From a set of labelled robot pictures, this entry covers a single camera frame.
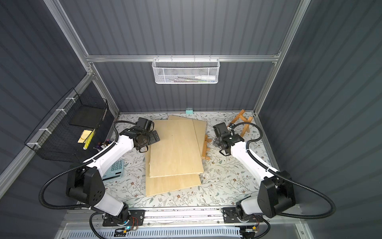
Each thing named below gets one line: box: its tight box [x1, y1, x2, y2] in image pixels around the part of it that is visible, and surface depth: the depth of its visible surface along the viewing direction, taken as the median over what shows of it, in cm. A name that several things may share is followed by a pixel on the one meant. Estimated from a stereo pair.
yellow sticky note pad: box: [77, 129, 93, 144], surface depth 77 cm
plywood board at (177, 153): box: [149, 119, 204, 178], surface depth 88 cm
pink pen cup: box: [95, 138, 112, 149], surface depth 88 cm
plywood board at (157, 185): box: [145, 147, 202, 197], surface depth 81 cm
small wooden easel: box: [201, 133, 212, 161], surface depth 96 cm
